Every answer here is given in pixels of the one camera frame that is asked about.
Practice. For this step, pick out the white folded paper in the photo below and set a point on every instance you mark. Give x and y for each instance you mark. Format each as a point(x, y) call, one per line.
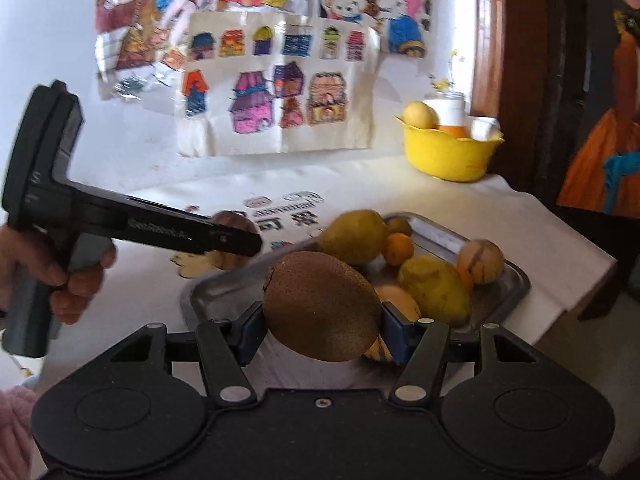
point(485, 129)

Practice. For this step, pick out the brown striped pepino melon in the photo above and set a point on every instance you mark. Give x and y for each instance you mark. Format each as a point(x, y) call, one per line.
point(230, 220)

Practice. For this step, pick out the orange dress painting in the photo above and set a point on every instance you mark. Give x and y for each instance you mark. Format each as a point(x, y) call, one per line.
point(610, 150)

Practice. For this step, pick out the brown wooden frame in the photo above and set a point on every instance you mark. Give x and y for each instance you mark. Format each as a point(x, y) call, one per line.
point(490, 35)

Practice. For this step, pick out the brown kiwi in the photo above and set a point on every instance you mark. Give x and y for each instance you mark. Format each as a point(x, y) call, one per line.
point(320, 305)

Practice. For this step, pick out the printed white tablecloth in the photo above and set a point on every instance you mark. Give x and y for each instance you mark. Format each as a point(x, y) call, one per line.
point(550, 280)

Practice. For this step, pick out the colourful houses drawing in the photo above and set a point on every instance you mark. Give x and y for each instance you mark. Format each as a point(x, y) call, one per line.
point(280, 95)

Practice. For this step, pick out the small brown fruit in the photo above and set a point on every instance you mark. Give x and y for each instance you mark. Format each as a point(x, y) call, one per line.
point(400, 225)

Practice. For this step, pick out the round yellow-green pear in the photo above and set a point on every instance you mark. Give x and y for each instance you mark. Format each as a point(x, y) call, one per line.
point(350, 237)

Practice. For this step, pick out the pale yellow round fruit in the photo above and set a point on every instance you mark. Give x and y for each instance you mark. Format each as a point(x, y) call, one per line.
point(420, 115)

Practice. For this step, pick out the yellow striped pepino melon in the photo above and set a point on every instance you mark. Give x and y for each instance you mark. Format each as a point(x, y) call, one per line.
point(400, 302)
point(482, 260)

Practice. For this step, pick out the girl cartoon drawing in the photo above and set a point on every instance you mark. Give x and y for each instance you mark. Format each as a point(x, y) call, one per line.
point(165, 0)

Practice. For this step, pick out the person's left hand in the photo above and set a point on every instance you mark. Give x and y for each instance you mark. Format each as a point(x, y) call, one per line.
point(30, 260)

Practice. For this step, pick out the person's pink fluffy clothing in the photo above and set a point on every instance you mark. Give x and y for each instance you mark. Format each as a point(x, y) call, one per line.
point(15, 435)

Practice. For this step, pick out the long yellow-green pear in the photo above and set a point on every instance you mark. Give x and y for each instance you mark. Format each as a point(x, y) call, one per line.
point(432, 287)

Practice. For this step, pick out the yellow plastic bowl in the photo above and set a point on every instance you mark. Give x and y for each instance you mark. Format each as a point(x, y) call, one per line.
point(445, 160)

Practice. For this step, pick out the metal tray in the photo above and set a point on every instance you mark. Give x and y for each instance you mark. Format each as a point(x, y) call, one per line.
point(225, 290)

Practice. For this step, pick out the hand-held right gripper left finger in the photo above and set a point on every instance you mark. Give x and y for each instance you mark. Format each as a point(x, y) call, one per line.
point(250, 335)

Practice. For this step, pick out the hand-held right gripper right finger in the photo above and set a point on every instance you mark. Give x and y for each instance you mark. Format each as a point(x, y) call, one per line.
point(397, 335)

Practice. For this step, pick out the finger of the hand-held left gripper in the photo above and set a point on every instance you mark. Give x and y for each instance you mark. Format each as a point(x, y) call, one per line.
point(240, 242)

